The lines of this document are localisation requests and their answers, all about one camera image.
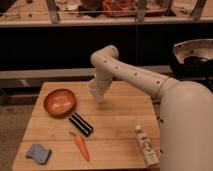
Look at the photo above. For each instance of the black rectangular case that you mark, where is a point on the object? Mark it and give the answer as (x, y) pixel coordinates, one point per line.
(84, 127)

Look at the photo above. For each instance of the blue sponge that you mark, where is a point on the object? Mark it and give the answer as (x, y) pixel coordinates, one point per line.
(38, 153)

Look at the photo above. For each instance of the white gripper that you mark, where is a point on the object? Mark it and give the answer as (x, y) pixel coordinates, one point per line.
(102, 86)

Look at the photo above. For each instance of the white squeeze bottle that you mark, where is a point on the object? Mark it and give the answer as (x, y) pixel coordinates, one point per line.
(149, 154)

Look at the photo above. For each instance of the orange ceramic bowl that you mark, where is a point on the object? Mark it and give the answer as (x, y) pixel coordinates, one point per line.
(59, 102)

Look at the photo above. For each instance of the translucent white cup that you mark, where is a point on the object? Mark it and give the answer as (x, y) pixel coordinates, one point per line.
(95, 91)

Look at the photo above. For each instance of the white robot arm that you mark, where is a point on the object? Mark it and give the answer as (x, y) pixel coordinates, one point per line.
(186, 110)

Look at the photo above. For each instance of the orange basket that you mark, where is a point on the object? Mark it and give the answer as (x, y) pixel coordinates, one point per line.
(126, 8)

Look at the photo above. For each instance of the orange carrot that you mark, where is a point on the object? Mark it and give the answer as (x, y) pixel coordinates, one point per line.
(81, 145)

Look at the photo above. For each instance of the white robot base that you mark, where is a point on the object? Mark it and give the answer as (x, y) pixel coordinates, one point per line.
(197, 47)

